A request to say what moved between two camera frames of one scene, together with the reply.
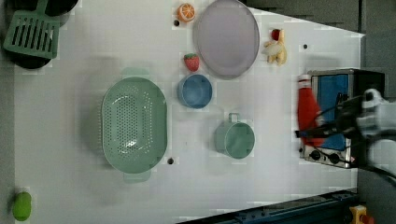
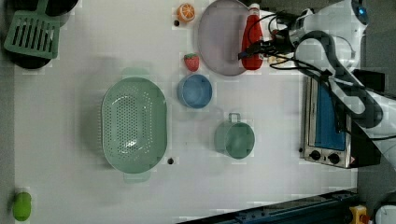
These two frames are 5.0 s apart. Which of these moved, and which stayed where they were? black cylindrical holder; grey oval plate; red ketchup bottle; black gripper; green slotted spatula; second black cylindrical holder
Moved: black gripper; red ketchup bottle
Stayed: green slotted spatula; grey oval plate; second black cylindrical holder; black cylindrical holder
